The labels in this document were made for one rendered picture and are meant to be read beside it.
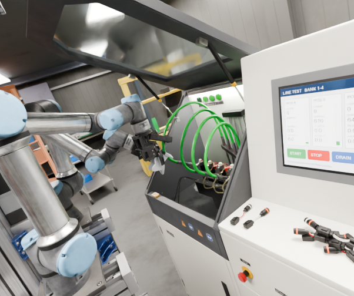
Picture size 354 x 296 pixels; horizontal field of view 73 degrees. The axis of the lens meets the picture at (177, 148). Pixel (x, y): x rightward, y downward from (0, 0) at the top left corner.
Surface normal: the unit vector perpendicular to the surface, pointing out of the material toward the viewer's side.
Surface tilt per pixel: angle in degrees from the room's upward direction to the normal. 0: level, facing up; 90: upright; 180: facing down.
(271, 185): 76
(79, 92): 90
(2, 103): 82
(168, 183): 90
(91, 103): 90
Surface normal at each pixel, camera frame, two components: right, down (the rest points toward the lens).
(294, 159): -0.83, 0.19
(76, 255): 0.83, 0.02
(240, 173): 0.55, 0.06
